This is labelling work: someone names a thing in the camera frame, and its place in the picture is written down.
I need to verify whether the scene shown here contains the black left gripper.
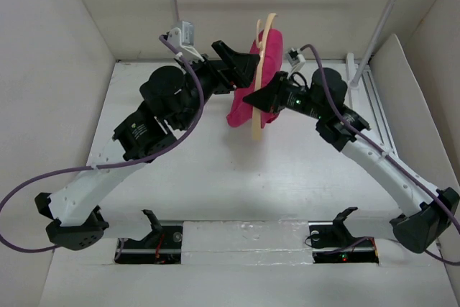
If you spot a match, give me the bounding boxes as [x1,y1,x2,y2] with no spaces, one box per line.
[175,42,259,132]

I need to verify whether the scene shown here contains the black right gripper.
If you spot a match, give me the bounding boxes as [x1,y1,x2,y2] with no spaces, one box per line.
[244,69,327,120]

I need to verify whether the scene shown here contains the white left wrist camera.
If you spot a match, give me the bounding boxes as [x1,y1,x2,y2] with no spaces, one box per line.
[165,20,203,62]

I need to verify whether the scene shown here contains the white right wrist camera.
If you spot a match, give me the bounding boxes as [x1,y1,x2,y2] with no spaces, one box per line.
[285,48,305,75]

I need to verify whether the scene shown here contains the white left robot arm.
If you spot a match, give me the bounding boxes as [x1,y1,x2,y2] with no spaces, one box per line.
[34,41,259,251]

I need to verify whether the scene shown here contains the beige wooden hanger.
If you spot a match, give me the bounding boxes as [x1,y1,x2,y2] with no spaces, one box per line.
[252,13,277,141]

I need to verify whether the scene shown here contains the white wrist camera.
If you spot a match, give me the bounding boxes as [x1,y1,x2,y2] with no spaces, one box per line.
[285,48,305,75]
[165,20,203,62]

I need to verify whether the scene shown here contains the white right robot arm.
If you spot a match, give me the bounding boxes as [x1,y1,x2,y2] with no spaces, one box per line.
[243,68,459,254]

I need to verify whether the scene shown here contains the pink trousers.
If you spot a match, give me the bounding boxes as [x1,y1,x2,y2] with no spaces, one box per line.
[226,29,283,127]

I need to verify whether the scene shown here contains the aluminium side rail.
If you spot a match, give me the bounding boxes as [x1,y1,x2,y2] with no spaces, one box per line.
[362,65,397,155]

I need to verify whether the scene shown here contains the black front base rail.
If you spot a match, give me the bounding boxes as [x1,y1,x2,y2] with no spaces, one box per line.
[114,221,379,266]

